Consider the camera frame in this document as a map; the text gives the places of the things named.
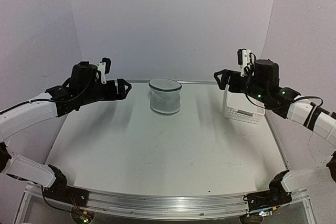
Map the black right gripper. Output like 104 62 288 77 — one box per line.
214 70 268 104

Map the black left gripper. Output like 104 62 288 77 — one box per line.
79 78 131 106

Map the white mesh laundry bag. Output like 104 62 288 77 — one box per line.
149 78 182 114

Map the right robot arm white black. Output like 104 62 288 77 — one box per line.
214 59 335 205

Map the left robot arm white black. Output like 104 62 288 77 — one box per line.
1 58 132 201

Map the white plastic basket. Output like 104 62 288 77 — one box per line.
222 77 265 124

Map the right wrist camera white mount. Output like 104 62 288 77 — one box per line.
237 49 256 77

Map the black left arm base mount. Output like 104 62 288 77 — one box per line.
43 165 89 207

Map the aluminium table front rail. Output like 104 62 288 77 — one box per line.
26 183 308 216

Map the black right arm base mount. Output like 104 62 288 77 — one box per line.
243 170 292 212

